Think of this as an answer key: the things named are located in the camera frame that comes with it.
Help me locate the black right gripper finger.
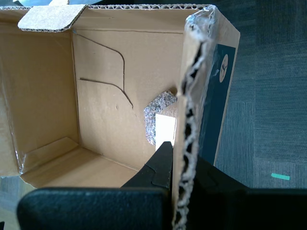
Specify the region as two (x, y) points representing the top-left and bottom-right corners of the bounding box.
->
(16, 140), (174, 230)
(189, 155), (307, 230)

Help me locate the cardboard box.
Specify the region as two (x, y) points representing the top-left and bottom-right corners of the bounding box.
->
(0, 3), (241, 230)

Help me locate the short teal floor tape strip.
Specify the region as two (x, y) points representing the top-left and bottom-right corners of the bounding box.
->
(271, 172), (291, 181)

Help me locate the light wooden block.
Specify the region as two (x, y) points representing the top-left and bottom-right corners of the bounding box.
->
(154, 105), (178, 151)

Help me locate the pinkish granite rock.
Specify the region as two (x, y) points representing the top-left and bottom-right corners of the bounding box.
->
(143, 90), (178, 146)

